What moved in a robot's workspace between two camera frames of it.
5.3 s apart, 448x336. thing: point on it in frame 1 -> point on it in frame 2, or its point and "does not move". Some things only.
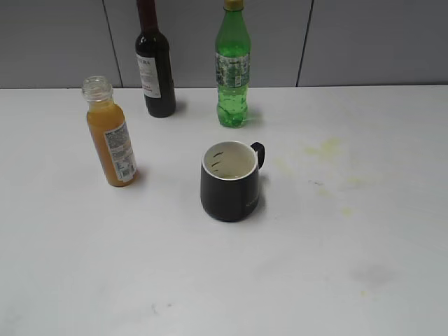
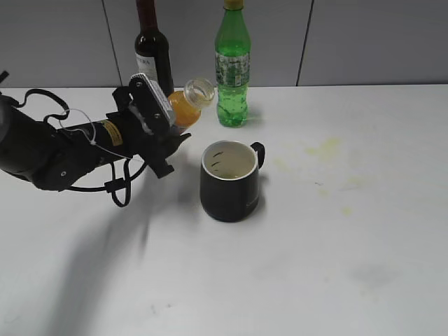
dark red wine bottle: x=154 y=63 does not move
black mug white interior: x=229 y=179 does not move
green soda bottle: x=232 y=57 does not move
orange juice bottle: x=108 y=122 -> x=185 y=106
